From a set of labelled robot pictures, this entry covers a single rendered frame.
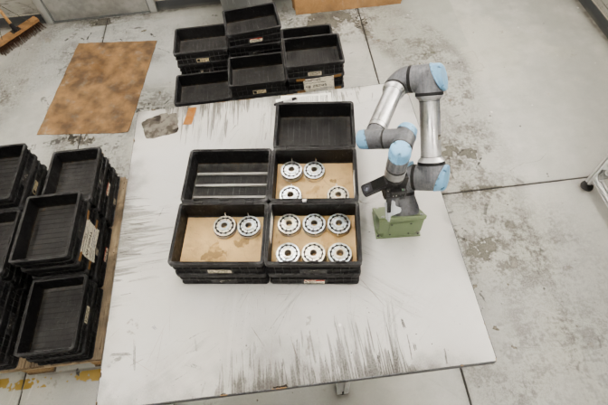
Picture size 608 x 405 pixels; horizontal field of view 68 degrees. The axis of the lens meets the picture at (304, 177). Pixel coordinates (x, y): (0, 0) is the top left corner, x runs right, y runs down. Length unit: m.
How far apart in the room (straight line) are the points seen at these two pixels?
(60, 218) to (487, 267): 2.51
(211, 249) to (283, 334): 0.48
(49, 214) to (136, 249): 0.76
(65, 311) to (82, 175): 0.83
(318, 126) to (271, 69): 1.10
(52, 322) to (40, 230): 0.50
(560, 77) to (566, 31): 0.61
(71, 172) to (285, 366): 1.91
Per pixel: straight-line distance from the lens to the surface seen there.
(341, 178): 2.16
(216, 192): 2.19
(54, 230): 2.84
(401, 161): 1.57
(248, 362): 1.99
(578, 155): 3.71
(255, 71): 3.37
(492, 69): 4.10
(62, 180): 3.18
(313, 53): 3.30
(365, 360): 1.97
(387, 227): 2.07
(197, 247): 2.07
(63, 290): 2.91
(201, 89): 3.50
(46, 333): 2.86
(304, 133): 2.34
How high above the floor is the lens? 2.62
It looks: 55 degrees down
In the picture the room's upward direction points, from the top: 5 degrees counter-clockwise
